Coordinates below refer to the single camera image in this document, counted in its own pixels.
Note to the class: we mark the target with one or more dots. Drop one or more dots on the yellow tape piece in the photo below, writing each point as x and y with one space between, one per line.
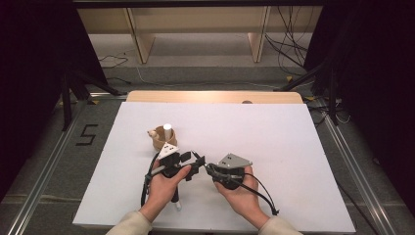
289 78
94 102

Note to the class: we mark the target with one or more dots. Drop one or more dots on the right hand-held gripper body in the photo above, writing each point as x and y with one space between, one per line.
231 174

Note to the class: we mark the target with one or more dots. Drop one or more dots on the black metal stand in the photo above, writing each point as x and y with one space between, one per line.
332 98
67 107

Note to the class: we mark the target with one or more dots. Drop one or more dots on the person's right hand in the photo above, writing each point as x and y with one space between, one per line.
244 202

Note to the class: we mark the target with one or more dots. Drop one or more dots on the wooden pen holder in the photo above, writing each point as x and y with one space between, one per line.
161 142

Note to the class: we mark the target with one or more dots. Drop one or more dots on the light wooden table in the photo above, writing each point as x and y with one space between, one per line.
195 97

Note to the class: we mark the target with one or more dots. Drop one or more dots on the thin white pen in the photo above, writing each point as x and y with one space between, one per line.
178 205

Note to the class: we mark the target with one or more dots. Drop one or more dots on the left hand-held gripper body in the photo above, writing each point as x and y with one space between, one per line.
169 163

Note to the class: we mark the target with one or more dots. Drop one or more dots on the black frame bar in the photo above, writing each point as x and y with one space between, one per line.
195 3

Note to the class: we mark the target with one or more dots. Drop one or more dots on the black pen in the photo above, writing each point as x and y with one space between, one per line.
195 154

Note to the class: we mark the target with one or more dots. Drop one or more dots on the white table cover sheet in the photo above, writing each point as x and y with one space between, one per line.
244 137

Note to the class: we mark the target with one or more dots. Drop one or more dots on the person's left hand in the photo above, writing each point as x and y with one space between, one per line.
161 192

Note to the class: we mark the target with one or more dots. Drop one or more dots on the aluminium floor rail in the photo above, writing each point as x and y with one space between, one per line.
36 196
359 176

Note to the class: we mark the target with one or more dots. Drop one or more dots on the black curtain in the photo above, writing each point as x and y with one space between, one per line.
375 81
32 81

